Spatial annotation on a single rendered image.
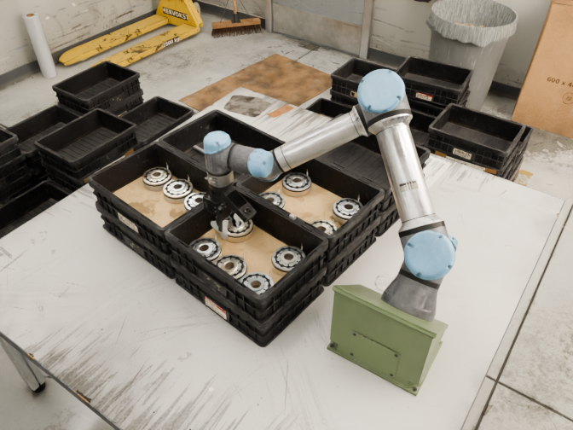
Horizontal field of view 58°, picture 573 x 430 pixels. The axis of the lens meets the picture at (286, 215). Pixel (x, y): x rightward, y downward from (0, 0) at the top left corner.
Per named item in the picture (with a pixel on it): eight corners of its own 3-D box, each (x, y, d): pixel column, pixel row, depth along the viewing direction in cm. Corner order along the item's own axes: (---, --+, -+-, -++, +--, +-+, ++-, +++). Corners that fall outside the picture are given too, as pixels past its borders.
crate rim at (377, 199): (385, 196, 170) (386, 190, 169) (330, 246, 153) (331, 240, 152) (292, 150, 190) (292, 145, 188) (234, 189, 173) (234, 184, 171)
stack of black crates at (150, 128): (165, 143, 328) (156, 95, 306) (201, 159, 316) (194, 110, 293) (116, 175, 304) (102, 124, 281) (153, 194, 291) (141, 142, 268)
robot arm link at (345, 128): (398, 87, 153) (251, 159, 163) (396, 75, 142) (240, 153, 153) (414, 122, 151) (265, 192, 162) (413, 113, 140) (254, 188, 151)
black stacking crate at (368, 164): (425, 177, 194) (431, 152, 186) (382, 217, 177) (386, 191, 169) (339, 138, 213) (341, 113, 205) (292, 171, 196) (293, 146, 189)
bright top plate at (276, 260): (312, 259, 156) (312, 258, 156) (287, 276, 151) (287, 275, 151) (289, 241, 162) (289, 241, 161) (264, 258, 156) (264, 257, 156)
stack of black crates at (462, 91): (461, 137, 333) (479, 71, 302) (441, 163, 313) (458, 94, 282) (401, 118, 351) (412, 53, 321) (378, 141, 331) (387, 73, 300)
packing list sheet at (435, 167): (453, 162, 219) (453, 160, 219) (431, 190, 205) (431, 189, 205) (382, 137, 233) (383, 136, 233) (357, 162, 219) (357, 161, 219)
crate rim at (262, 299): (330, 246, 153) (331, 240, 152) (261, 307, 136) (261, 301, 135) (234, 189, 173) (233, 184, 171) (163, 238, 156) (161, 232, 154)
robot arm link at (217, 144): (224, 147, 139) (196, 141, 141) (228, 180, 146) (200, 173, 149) (237, 132, 144) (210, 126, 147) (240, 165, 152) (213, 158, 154)
